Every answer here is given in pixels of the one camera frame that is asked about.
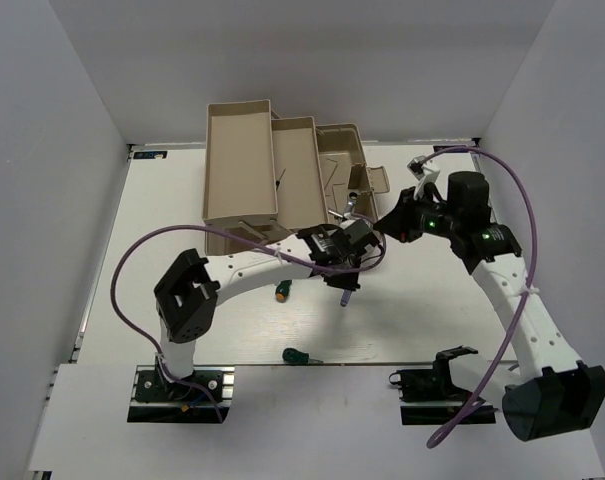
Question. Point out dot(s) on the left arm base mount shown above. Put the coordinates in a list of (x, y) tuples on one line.
[(156, 400)]

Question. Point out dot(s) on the blue table label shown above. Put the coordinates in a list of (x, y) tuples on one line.
[(450, 148), (143, 155)]

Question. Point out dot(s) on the thin black precision screwdriver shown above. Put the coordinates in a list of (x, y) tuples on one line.
[(279, 179)]

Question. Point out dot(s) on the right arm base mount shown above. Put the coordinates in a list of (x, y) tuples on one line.
[(423, 402)]

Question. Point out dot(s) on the left blue table label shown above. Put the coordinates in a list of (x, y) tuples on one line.
[(143, 155)]

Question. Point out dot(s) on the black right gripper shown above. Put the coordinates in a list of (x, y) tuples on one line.
[(400, 223)]

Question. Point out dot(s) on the beige plastic toolbox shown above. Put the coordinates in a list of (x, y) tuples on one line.
[(248, 146)]

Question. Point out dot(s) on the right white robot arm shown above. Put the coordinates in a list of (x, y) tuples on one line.
[(552, 391)]

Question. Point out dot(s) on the green orange stubby screwdriver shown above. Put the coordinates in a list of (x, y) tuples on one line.
[(282, 291)]

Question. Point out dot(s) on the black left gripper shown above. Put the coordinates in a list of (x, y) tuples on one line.
[(349, 280)]

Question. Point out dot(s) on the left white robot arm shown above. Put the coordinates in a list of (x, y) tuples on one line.
[(194, 285)]

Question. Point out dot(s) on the right blue table label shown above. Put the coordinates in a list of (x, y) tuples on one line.
[(450, 148)]

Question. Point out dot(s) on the large silver ratchet wrench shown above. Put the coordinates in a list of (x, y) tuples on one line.
[(349, 209)]

